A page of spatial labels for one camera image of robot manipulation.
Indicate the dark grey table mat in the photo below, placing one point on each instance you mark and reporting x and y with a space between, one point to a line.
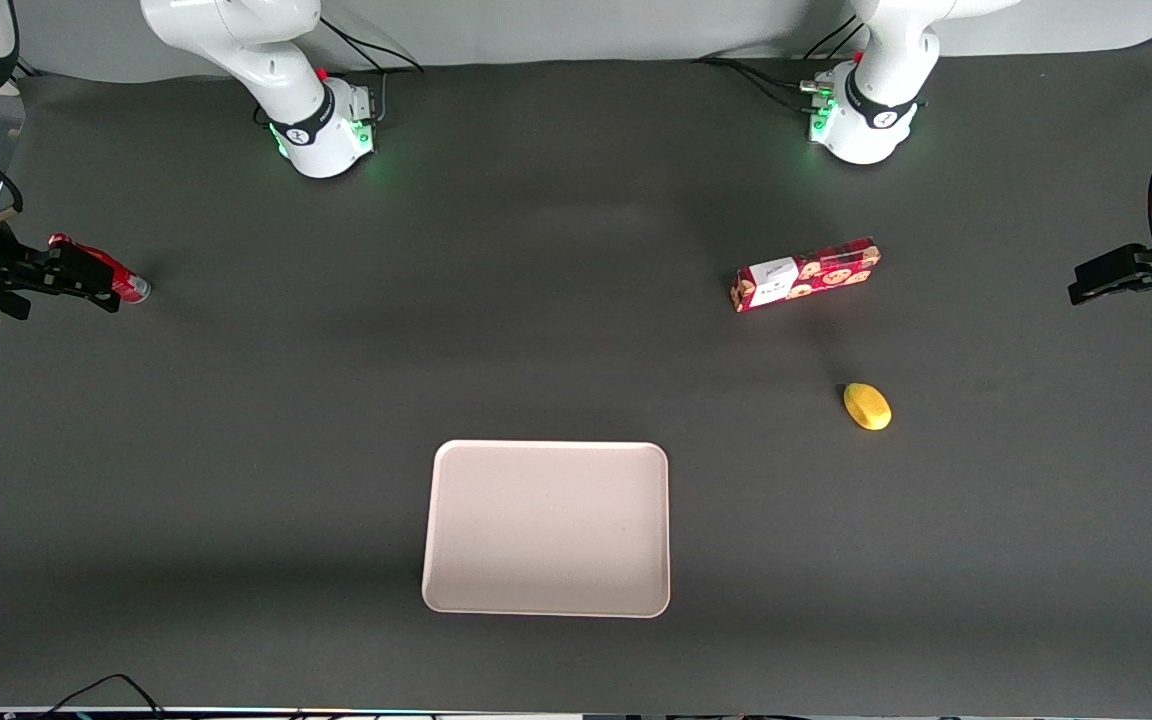
576 300

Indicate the beige rectangular tray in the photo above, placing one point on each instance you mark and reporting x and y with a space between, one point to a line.
546 528

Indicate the red cookie box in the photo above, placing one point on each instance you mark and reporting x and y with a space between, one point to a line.
804 274

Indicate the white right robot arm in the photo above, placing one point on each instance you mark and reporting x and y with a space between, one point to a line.
266 60

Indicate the yellow lemon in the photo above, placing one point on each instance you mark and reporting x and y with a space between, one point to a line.
867 406

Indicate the red coke bottle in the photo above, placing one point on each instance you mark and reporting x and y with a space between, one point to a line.
124 281

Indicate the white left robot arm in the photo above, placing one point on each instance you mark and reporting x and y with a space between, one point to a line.
881 90

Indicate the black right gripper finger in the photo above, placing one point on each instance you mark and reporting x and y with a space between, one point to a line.
71 262
76 291

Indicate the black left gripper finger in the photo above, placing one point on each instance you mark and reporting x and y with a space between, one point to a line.
1108 287
1114 262

